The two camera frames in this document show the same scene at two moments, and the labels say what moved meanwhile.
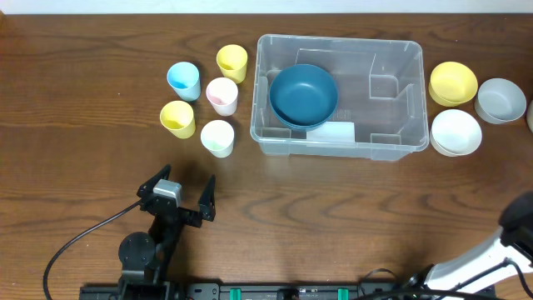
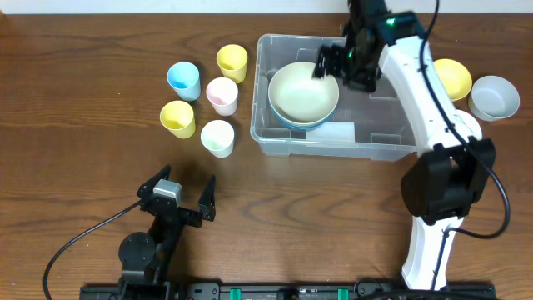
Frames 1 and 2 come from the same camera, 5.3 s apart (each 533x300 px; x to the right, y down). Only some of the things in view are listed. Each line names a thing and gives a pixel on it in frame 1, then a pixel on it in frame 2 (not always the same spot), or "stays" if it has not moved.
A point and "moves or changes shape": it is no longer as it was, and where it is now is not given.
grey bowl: x=500 y=101 moves or changes shape
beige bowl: x=530 y=116 to x=296 y=97
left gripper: x=183 y=213 stays
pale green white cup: x=217 y=137 stays
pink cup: x=222 y=95 stays
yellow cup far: x=232 y=59 stays
